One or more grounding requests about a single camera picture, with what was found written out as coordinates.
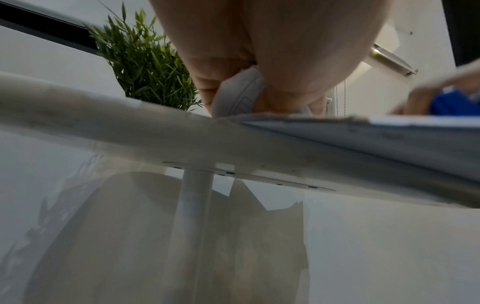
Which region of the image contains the silver metal handle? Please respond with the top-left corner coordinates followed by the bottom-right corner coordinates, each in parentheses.
top-left (368, 42), bottom-right (420, 77)

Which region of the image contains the person's left hand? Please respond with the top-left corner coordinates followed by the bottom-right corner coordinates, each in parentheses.
top-left (147, 0), bottom-right (395, 117)

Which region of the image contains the printed paper bundle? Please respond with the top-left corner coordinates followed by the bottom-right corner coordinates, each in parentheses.
top-left (210, 65), bottom-right (480, 186)

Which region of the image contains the black metal frame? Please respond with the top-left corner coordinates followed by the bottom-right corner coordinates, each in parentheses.
top-left (444, 0), bottom-right (480, 68)

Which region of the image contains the person's right hand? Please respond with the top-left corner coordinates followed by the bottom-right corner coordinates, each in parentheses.
top-left (388, 58), bottom-right (480, 117)

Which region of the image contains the blue white stapler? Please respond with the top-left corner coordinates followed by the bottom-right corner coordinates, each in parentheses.
top-left (430, 86), bottom-right (480, 117)

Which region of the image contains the green potted plant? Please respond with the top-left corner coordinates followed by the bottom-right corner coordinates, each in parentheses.
top-left (83, 1), bottom-right (204, 112)

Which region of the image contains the white table leg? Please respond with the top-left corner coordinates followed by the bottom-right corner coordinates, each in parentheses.
top-left (164, 166), bottom-right (217, 304)

